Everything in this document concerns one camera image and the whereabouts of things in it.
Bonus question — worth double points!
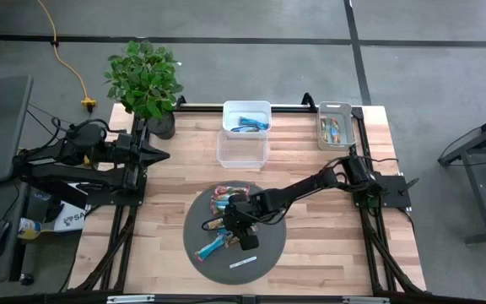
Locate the green leafy plant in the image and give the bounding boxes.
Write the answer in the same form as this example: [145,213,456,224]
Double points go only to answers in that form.
[102,40,184,122]

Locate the green yellow granola bar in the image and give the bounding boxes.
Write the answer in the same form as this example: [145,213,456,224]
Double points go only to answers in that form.
[202,217,227,231]

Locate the red multicolour granola bar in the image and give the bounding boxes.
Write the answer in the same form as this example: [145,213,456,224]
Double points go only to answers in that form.
[213,184,251,196]

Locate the black control box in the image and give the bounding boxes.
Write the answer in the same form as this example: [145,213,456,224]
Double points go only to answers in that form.
[25,181,89,225]

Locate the grey metal desk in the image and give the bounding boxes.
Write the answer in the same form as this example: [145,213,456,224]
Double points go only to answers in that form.
[436,105,486,246]

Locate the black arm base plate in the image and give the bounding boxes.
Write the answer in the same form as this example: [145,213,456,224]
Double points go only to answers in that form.
[84,172,148,208]
[352,172,420,209]

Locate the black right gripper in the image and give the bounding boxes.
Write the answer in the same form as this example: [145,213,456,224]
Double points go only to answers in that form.
[224,192,269,251]

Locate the black plant pot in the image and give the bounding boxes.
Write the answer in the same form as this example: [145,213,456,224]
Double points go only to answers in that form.
[146,110,176,141]

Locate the dark round plate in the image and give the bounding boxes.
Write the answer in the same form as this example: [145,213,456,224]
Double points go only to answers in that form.
[182,181,288,286]

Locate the white printed box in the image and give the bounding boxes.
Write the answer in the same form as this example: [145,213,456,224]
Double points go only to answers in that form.
[52,201,93,233]

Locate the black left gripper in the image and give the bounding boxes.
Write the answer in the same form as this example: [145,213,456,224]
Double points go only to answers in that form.
[113,131,170,169]

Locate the yellow extension cable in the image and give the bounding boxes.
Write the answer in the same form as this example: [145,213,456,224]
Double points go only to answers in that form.
[35,0,98,114]

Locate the beige handled plastic bin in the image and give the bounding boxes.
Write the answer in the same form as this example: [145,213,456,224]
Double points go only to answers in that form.
[317,100,358,152]

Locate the white label strip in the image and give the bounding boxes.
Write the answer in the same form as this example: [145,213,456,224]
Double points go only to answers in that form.
[229,255,258,269]

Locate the yellow white bottle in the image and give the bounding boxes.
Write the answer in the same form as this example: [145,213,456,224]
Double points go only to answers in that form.
[17,217,45,241]

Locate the black table edge rail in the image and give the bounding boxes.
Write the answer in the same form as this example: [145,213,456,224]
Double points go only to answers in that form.
[0,290,486,304]

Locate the clear plastic container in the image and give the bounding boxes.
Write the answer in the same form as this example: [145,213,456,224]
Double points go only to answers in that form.
[216,128,270,171]

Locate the white translucent plastic bin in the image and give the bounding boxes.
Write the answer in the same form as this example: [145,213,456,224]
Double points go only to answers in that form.
[221,100,273,139]

